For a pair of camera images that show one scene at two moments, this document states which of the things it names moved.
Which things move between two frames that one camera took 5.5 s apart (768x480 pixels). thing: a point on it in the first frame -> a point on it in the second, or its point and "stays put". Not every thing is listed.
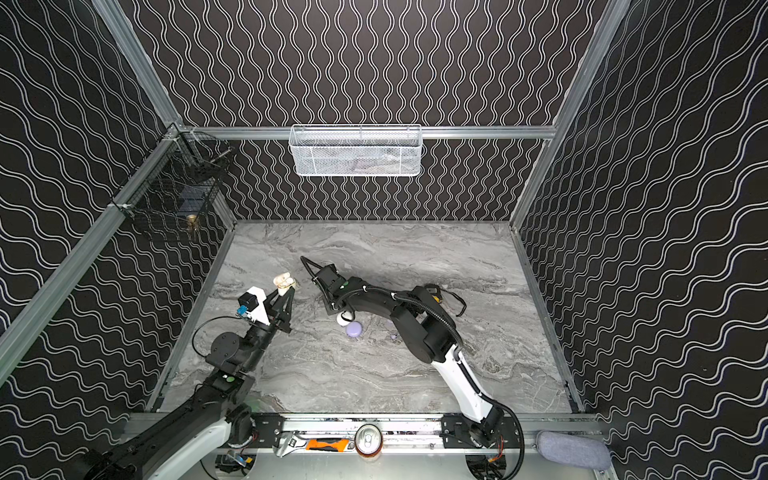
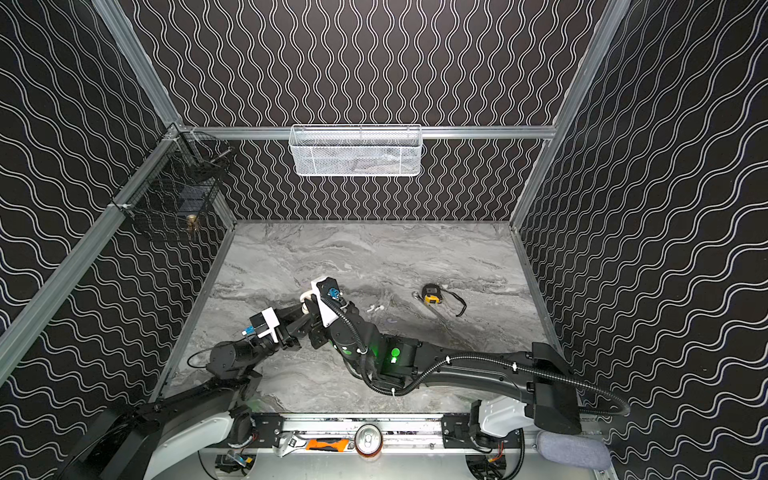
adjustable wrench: [287, 443] stays put
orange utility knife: [327, 444] stays put
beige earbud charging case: [284, 281] -> [306, 295]
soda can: [368, 441] stays put
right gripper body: [330, 285] -> [321, 324]
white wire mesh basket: [355, 150] stays put
